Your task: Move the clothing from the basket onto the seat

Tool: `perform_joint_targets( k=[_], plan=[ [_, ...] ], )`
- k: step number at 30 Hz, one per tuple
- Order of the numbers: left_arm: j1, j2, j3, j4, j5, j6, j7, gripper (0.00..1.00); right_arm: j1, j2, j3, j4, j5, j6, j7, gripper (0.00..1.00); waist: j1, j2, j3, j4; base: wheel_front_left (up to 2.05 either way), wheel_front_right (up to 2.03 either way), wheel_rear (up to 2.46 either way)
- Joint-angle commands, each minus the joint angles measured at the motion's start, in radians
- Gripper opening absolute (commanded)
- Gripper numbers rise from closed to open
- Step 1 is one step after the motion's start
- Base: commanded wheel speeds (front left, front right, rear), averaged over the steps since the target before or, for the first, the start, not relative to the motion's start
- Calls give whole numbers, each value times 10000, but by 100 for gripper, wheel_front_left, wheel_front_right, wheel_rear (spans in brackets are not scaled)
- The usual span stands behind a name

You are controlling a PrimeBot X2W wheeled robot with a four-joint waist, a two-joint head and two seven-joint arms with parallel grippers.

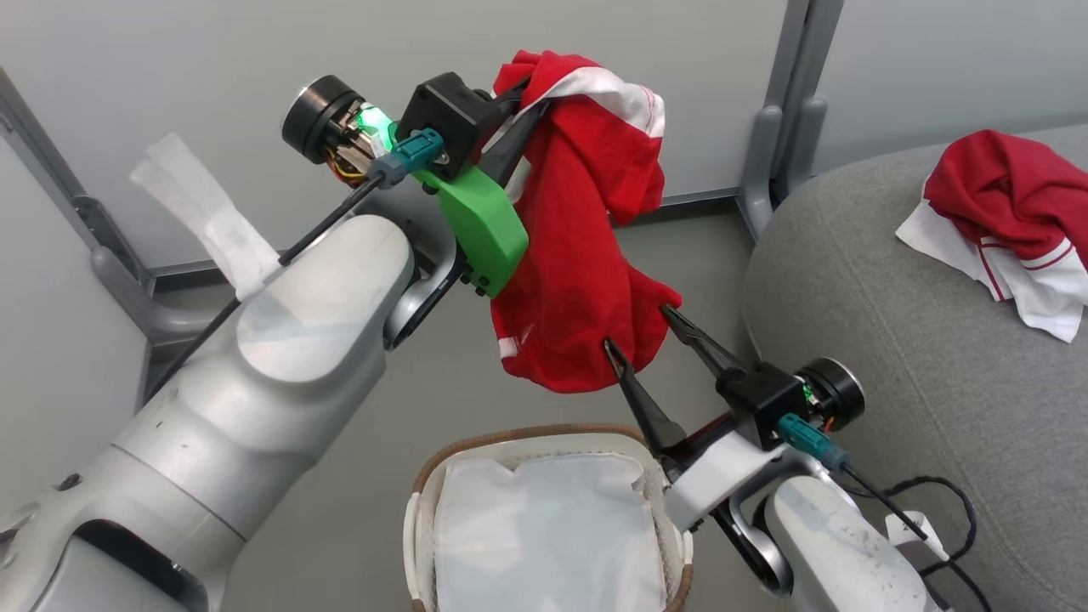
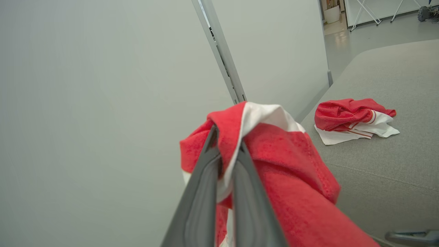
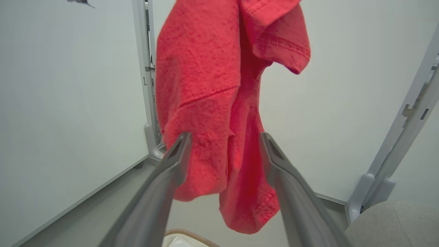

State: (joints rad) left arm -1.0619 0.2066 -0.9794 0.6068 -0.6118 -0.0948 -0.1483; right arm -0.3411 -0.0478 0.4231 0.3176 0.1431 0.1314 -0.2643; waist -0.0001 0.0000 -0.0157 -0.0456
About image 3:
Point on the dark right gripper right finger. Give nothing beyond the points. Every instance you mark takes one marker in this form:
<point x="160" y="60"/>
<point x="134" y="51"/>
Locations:
<point x="295" y="199"/>

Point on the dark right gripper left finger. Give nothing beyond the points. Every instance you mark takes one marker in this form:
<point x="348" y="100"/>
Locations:
<point x="161" y="192"/>

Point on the red garment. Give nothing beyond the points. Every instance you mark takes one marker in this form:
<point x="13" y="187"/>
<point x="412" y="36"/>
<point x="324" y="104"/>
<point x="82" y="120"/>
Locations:
<point x="199" y="68"/>

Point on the grey fabric sofa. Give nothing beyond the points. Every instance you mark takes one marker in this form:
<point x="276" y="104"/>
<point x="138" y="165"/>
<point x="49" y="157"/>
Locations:
<point x="404" y="226"/>

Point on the grey partition foot bar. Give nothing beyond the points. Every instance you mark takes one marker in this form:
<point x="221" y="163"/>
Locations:
<point x="151" y="144"/>

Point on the white basket with woven rim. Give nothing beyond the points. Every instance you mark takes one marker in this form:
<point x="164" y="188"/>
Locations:
<point x="192" y="235"/>

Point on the white garment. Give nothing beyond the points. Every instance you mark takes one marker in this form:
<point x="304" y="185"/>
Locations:
<point x="181" y="243"/>

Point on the grey partition bottom rail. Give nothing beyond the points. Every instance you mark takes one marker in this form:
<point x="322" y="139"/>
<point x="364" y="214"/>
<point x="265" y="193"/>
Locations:
<point x="331" y="199"/>

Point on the grey partition corner post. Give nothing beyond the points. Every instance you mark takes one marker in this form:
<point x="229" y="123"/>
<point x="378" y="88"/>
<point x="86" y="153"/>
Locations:
<point x="140" y="68"/>

